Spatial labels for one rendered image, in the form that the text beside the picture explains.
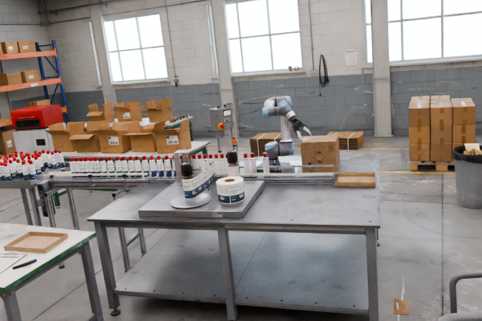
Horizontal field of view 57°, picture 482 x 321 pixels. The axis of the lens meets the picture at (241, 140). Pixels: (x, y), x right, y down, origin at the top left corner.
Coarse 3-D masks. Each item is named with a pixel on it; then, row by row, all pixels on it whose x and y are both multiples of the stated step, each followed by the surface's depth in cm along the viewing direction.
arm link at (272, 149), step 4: (268, 144) 406; (272, 144) 404; (276, 144) 405; (268, 148) 404; (272, 148) 403; (276, 148) 404; (268, 152) 405; (272, 152) 404; (276, 152) 404; (268, 156) 406; (272, 156) 405; (276, 156) 407
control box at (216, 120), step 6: (216, 108) 381; (222, 108) 380; (228, 108) 383; (210, 114) 382; (216, 114) 376; (222, 114) 380; (210, 120) 385; (216, 120) 378; (222, 120) 381; (216, 126) 379; (228, 126) 385
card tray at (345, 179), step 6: (342, 174) 371; (348, 174) 370; (354, 174) 368; (360, 174) 367; (366, 174) 366; (372, 174) 364; (342, 180) 362; (348, 180) 361; (354, 180) 359; (360, 180) 358; (366, 180) 356; (372, 180) 355; (336, 186) 349; (342, 186) 347; (348, 186) 346; (354, 186) 345; (360, 186) 343; (366, 186) 342; (372, 186) 341
